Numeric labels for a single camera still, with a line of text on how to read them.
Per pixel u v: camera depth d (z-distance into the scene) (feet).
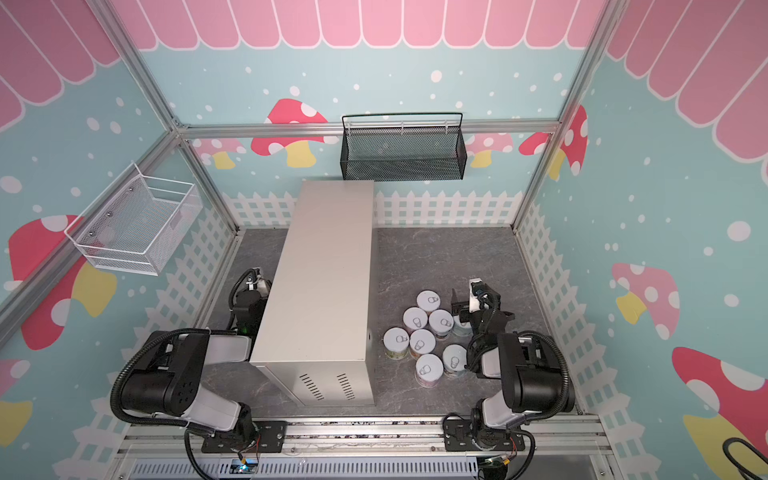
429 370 2.60
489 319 2.34
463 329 2.87
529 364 1.68
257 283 2.56
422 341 2.79
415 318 2.93
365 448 2.43
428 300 3.09
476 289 2.48
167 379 1.51
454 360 2.66
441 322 2.90
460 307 2.68
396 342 2.79
